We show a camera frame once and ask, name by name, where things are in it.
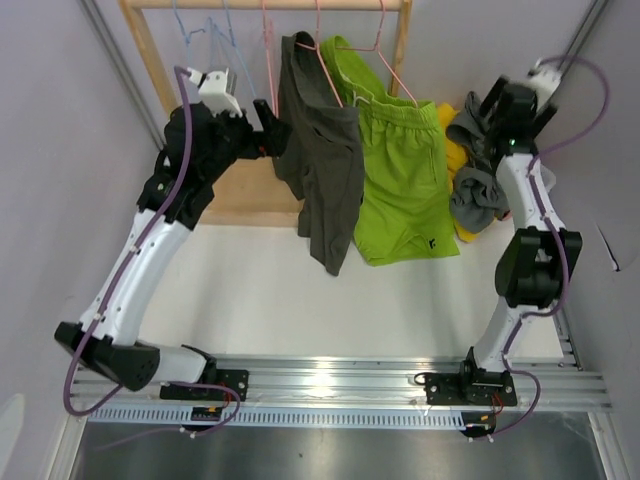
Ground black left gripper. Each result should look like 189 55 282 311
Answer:
202 99 292 183

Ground yellow shorts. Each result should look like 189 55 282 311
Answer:
437 103 496 243

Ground grey shorts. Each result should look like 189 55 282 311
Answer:
445 91 509 234

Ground light blue wire hanger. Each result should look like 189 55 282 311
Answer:
171 0 208 66
208 0 257 99

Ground pink wire hanger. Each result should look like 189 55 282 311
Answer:
260 0 279 117
333 0 421 109
294 0 346 109

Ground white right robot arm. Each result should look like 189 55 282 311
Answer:
414 77 582 407

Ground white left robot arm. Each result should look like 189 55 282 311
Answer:
54 99 291 403

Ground dark olive shorts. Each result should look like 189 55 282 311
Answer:
273 31 365 276

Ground lime green shorts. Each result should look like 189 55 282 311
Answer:
321 35 459 266

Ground wooden clothes rack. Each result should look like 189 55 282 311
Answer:
119 1 413 227

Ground white plastic basket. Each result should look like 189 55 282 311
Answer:
540 165 556 193

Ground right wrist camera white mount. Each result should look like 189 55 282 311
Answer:
523 59 562 110

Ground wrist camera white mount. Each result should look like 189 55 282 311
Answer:
523 59 562 110
187 67 244 118

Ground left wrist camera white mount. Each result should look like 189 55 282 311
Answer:
187 67 244 118

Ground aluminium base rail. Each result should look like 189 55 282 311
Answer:
65 352 613 414

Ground slotted cable duct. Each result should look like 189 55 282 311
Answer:
89 404 465 431

